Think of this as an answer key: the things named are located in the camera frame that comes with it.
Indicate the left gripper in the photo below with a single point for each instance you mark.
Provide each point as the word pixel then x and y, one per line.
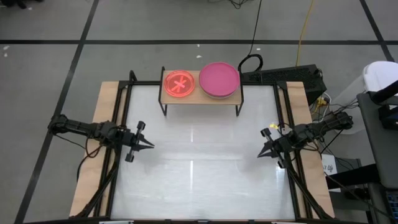
pixel 127 139

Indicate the black metal table frame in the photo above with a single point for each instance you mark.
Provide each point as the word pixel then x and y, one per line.
pixel 122 102

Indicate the light wooden table board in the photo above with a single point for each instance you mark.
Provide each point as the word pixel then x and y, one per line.
pixel 105 102

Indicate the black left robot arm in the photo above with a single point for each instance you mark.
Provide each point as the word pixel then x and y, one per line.
pixel 77 127

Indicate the wooden shelf with black frame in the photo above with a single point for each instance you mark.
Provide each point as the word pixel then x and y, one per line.
pixel 199 100

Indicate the pink translucent plate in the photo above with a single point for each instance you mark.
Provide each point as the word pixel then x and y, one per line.
pixel 219 79

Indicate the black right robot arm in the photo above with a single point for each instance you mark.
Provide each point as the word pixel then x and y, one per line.
pixel 329 123

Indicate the white rounded object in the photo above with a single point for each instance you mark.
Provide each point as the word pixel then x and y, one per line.
pixel 381 74

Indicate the white paper note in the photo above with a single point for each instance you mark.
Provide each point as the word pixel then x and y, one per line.
pixel 329 164

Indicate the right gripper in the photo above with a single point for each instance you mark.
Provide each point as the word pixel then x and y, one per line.
pixel 281 144

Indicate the orange translucent plate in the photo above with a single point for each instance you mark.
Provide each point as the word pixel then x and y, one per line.
pixel 179 83

